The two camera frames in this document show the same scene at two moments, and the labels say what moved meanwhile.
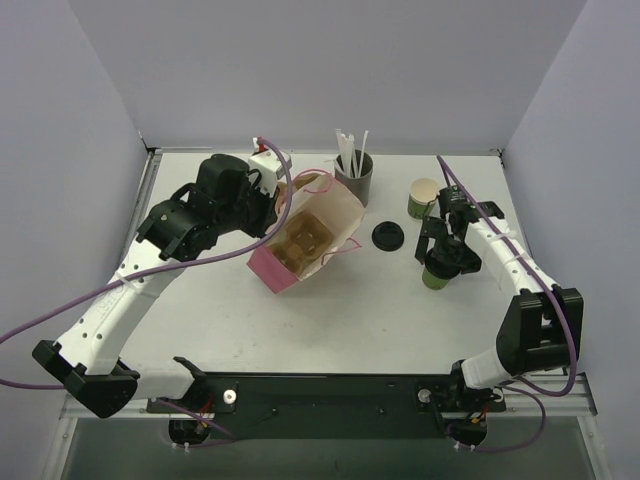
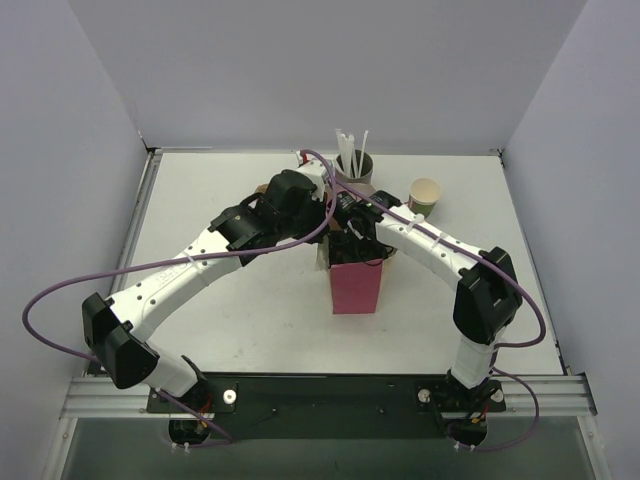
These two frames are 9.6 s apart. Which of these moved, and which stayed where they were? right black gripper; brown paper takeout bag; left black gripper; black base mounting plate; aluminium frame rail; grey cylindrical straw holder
Moved: left black gripper; brown paper takeout bag; right black gripper
Stayed: grey cylindrical straw holder; aluminium frame rail; black base mounting plate
